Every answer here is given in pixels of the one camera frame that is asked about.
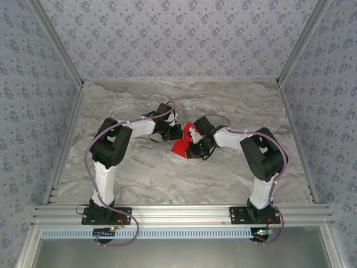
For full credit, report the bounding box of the aluminium mounting rail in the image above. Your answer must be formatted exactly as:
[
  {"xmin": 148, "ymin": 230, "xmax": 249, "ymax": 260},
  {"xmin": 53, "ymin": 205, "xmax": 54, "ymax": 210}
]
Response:
[{"xmin": 30, "ymin": 203, "xmax": 335, "ymax": 227}]

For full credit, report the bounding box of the light blue slotted cable duct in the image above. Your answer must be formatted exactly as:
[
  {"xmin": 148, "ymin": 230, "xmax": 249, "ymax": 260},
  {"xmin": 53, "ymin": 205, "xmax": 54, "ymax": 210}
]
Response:
[{"xmin": 41, "ymin": 227, "xmax": 256, "ymax": 240}]

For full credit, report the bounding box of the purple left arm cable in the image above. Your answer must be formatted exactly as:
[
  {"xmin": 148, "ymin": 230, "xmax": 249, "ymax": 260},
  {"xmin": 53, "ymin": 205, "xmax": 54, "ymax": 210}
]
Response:
[{"xmin": 84, "ymin": 100, "xmax": 179, "ymax": 247}]

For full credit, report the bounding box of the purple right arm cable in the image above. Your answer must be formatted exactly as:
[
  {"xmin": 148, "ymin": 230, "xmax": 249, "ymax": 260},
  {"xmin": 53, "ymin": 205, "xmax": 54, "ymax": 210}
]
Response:
[{"xmin": 203, "ymin": 113, "xmax": 289, "ymax": 245}]

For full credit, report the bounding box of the black adapter board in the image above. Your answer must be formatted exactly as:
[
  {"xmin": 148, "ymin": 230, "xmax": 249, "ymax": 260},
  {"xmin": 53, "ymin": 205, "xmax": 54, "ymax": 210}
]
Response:
[{"xmin": 93, "ymin": 227, "xmax": 117, "ymax": 238}]

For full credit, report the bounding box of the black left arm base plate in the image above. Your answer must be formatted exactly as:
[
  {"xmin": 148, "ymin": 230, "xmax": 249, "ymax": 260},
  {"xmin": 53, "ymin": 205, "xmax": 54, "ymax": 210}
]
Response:
[{"xmin": 81, "ymin": 207, "xmax": 132, "ymax": 226}]

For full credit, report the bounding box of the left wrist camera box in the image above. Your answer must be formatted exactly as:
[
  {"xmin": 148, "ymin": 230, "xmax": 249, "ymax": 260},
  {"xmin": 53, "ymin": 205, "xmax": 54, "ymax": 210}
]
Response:
[{"xmin": 154, "ymin": 102, "xmax": 177, "ymax": 126}]

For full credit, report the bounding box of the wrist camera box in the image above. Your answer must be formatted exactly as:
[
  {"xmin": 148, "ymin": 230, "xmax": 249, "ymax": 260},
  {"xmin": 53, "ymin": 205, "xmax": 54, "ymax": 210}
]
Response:
[
  {"xmin": 188, "ymin": 116, "xmax": 216, "ymax": 144},
  {"xmin": 154, "ymin": 102, "xmax": 177, "ymax": 126}
]

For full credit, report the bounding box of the aluminium table side rail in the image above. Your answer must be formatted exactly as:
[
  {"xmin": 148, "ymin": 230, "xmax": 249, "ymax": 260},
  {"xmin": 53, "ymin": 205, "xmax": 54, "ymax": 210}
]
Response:
[
  {"xmin": 43, "ymin": 83, "xmax": 86, "ymax": 206},
  {"xmin": 277, "ymin": 80, "xmax": 319, "ymax": 204}
]

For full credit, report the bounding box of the aluminium frame post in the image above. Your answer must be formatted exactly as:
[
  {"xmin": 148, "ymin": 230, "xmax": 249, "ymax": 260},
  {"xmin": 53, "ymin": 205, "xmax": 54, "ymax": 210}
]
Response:
[
  {"xmin": 27, "ymin": 0, "xmax": 86, "ymax": 89},
  {"xmin": 276, "ymin": 0, "xmax": 334, "ymax": 84}
]

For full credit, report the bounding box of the red square paper sheet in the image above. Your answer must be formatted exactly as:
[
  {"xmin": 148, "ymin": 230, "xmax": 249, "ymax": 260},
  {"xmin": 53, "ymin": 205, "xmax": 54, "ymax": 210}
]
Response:
[{"xmin": 171, "ymin": 121, "xmax": 197, "ymax": 160}]

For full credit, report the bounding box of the adapter board with green light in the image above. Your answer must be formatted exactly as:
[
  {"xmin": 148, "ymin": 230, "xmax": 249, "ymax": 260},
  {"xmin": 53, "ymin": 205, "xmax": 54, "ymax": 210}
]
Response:
[{"xmin": 252, "ymin": 228, "xmax": 276, "ymax": 237}]

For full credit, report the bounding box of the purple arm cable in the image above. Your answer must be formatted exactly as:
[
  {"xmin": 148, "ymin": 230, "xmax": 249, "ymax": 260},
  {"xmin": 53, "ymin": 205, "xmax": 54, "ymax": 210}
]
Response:
[
  {"xmin": 84, "ymin": 100, "xmax": 179, "ymax": 247},
  {"xmin": 203, "ymin": 113, "xmax": 289, "ymax": 245}
]

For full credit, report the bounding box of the grey metal panel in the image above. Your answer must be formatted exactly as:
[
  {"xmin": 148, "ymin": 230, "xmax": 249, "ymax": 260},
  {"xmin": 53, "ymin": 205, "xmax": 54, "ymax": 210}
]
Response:
[{"xmin": 16, "ymin": 226, "xmax": 344, "ymax": 268}]

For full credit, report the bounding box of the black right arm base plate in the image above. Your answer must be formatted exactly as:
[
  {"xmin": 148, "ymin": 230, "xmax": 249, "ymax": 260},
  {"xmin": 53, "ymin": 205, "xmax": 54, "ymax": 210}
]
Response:
[{"xmin": 228, "ymin": 205, "xmax": 281, "ymax": 225}]

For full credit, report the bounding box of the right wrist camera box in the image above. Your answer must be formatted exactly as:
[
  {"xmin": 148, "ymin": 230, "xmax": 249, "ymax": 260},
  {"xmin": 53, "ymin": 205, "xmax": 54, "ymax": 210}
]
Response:
[{"xmin": 188, "ymin": 116, "xmax": 216, "ymax": 144}]

